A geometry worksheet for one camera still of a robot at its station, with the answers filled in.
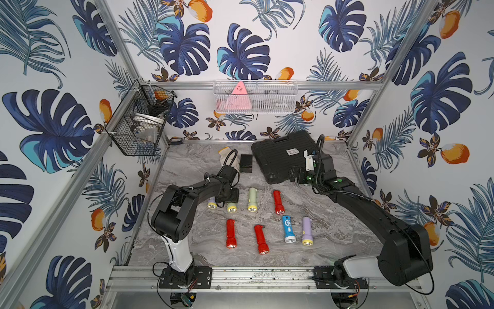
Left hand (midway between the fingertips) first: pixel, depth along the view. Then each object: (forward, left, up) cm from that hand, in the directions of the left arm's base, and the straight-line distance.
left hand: (232, 196), depth 95 cm
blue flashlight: (-18, -27, +2) cm, 33 cm away
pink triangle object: (+33, -1, +33) cm, 47 cm away
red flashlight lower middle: (-23, -16, 0) cm, 28 cm away
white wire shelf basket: (+37, -15, +33) cm, 51 cm away
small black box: (+20, -6, +2) cm, 21 cm away
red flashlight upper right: (-5, -23, 0) cm, 24 cm away
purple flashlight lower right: (-18, -34, +2) cm, 39 cm away
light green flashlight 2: (-7, -1, +2) cm, 7 cm away
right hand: (+7, -30, +16) cm, 34 cm away
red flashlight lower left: (-20, -2, 0) cm, 20 cm away
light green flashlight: (-5, -10, +1) cm, 12 cm away
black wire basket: (+15, +42, +29) cm, 53 cm away
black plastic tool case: (+23, -22, +5) cm, 32 cm away
